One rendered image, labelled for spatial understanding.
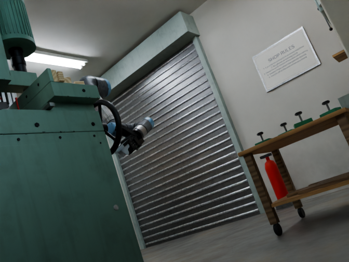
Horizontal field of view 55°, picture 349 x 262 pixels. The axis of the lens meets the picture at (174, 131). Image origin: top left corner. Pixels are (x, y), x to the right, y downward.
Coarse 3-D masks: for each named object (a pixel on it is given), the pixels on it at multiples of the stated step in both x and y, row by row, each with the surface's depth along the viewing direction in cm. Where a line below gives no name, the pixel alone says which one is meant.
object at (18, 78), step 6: (12, 72) 139; (18, 72) 141; (24, 72) 143; (30, 72) 146; (12, 78) 138; (18, 78) 140; (24, 78) 142; (30, 78) 144; (12, 84) 137; (18, 84) 139; (24, 84) 141; (30, 84) 143; (6, 90) 140; (12, 90) 141; (18, 90) 143; (24, 90) 143
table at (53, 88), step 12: (48, 84) 124; (60, 84) 126; (72, 84) 130; (84, 84) 135; (36, 96) 130; (48, 96) 125; (60, 96) 124; (72, 96) 128; (84, 96) 132; (96, 96) 137; (24, 108) 136; (36, 108) 130
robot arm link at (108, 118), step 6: (84, 78) 201; (90, 78) 202; (90, 84) 198; (96, 84) 205; (96, 108) 192; (102, 108) 190; (108, 108) 192; (102, 114) 189; (108, 114) 188; (102, 120) 190; (108, 120) 187; (114, 120) 187; (108, 126) 184; (114, 126) 182; (126, 126) 189; (114, 132) 182
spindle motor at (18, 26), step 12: (0, 0) 146; (12, 0) 148; (0, 12) 144; (12, 12) 146; (24, 12) 151; (0, 24) 142; (12, 24) 143; (24, 24) 148; (12, 36) 141; (24, 36) 144; (24, 48) 150
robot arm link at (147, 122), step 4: (144, 120) 192; (148, 120) 192; (152, 120) 194; (136, 124) 193; (140, 124) 188; (144, 124) 188; (148, 124) 190; (152, 124) 193; (148, 128) 189; (148, 132) 190
